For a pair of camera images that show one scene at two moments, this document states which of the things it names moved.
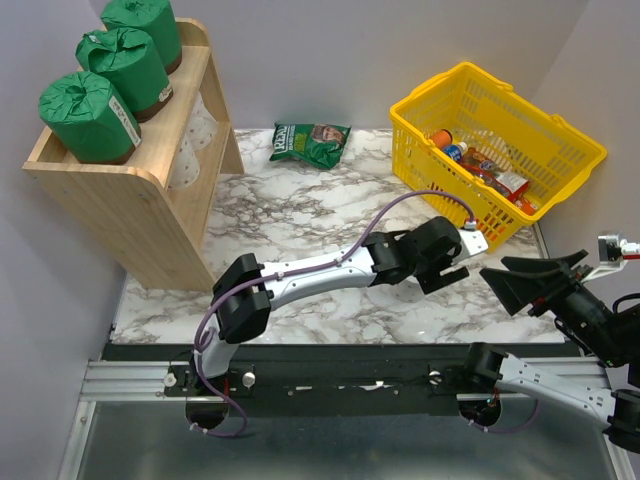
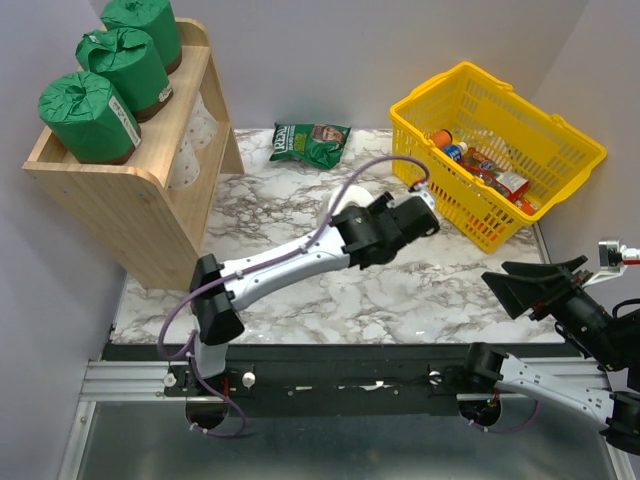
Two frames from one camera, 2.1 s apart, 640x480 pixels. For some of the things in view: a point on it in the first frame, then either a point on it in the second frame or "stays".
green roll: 128,61 stays
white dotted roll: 203,126 stays
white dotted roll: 409,290 to 351,196
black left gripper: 432,281 to 383,201
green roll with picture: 82,112 stays
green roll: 154,19 stays
